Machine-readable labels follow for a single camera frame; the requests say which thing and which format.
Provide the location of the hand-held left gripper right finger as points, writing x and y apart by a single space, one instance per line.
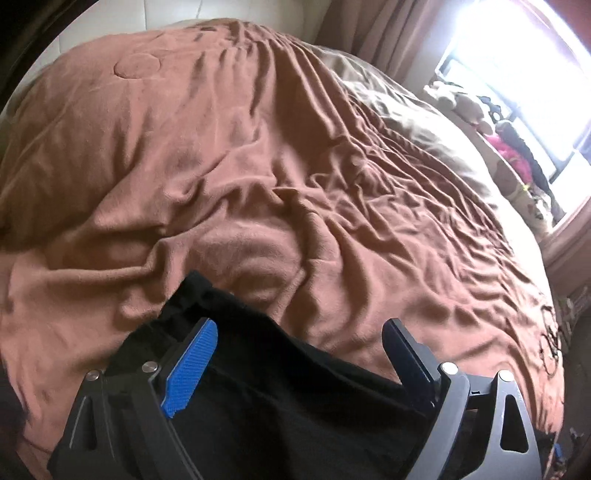
408 355

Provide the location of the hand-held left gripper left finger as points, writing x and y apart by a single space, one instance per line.
194 364

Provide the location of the black pants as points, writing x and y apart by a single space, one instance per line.
277 392

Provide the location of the brown fleece blanket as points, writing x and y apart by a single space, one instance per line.
207 184

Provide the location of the patterned beige pillow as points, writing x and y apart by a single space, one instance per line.
521 198

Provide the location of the brown curtain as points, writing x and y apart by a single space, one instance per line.
572 249
383 37

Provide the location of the dark hanging garment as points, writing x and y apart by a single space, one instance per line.
535 170

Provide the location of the pink garment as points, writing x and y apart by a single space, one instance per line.
510 154

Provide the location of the beige plush toy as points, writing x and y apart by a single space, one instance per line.
466 104

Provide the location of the bright window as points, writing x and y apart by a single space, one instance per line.
531 69

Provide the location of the white padded headboard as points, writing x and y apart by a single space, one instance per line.
161 11

